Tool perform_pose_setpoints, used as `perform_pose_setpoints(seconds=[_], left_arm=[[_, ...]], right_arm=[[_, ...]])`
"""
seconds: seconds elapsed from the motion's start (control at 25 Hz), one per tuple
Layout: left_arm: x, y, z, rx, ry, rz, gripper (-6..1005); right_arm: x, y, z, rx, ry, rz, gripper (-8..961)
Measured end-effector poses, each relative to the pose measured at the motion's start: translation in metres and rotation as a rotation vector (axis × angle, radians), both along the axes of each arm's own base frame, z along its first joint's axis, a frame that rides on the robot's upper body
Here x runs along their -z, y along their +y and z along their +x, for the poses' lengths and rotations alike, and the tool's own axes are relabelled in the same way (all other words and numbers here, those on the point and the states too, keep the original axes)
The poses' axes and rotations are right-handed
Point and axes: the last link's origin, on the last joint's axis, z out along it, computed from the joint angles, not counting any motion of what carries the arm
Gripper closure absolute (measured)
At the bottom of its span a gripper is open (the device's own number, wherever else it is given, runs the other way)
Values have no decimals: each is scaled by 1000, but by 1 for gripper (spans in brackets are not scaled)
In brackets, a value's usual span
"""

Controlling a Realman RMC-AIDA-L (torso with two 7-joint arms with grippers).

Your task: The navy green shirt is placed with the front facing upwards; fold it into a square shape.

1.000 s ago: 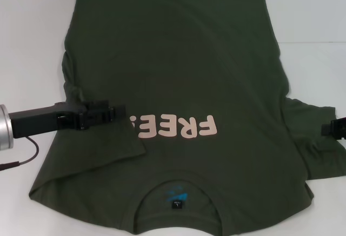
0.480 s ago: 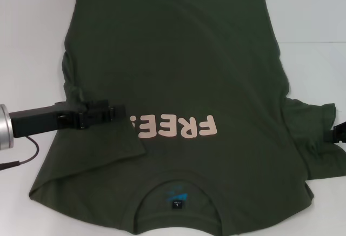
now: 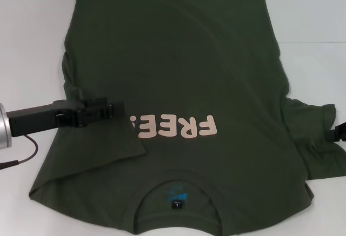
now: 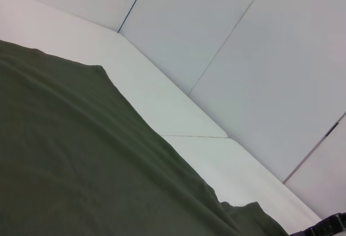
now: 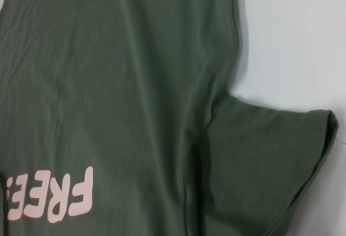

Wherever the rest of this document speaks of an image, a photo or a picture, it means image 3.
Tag dark green FREE t-shirt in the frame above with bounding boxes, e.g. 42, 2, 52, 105
28, 0, 346, 236

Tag left arm cable with plug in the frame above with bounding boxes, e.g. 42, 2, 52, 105
0, 134, 39, 170

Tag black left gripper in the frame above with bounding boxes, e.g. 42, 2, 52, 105
6, 98, 126, 137

